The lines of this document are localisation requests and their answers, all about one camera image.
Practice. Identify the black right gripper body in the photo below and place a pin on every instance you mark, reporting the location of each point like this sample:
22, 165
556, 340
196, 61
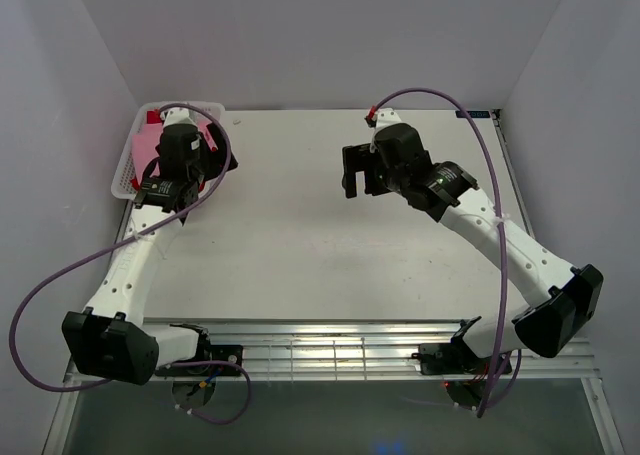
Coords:
384, 180

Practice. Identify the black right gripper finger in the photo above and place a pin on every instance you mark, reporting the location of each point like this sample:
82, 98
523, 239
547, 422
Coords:
350, 183
356, 158

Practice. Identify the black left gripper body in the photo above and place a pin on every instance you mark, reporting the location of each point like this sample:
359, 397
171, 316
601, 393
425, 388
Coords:
208, 165

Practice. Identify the pink t shirt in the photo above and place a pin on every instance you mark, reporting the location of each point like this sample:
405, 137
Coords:
145, 141

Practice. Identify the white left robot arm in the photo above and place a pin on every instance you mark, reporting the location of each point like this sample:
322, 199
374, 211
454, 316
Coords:
108, 338

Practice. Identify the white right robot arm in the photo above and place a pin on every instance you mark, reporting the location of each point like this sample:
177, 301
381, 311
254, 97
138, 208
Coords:
560, 298

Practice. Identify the red t shirt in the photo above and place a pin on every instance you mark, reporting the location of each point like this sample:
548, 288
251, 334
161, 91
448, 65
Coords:
149, 116

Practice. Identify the white plastic mesh basket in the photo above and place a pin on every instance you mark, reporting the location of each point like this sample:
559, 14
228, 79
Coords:
121, 186

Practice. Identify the blue corner label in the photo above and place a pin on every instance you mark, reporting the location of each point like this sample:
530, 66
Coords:
474, 114

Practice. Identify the aluminium rail frame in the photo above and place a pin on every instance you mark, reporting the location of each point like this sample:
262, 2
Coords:
329, 351

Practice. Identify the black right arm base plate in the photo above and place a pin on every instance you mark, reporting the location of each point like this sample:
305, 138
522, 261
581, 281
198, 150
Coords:
449, 359

